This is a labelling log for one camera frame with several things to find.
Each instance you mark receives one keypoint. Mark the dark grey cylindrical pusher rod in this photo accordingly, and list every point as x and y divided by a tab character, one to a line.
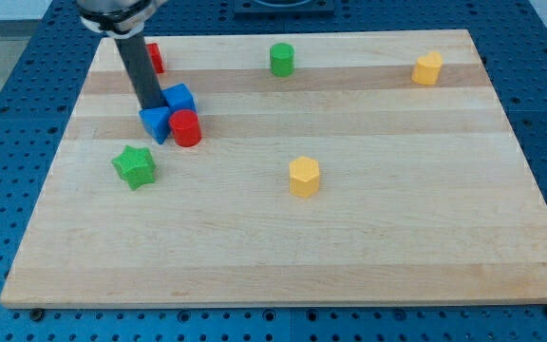
140	70

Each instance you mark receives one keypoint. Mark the blue triangle block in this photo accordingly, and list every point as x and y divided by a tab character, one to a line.
155	122

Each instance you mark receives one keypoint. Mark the red block behind rod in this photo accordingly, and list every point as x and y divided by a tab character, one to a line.
156	58

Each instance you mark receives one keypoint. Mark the blue cube block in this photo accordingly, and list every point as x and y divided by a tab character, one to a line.
179	97

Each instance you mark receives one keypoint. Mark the red cylinder block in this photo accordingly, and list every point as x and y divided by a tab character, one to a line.
185	127

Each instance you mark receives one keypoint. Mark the green star block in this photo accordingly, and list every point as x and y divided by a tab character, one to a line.
135	166

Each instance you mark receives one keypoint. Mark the green cylinder block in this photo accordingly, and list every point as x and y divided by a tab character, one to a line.
282	59

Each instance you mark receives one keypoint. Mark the yellow hexagon block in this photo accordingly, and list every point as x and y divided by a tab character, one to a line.
304	173

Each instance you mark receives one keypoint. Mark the light wooden board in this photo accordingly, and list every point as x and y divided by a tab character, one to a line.
425	196

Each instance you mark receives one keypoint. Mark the yellow heart block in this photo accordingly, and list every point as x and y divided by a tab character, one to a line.
427	69

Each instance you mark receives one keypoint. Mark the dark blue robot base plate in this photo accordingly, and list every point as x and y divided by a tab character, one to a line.
282	7

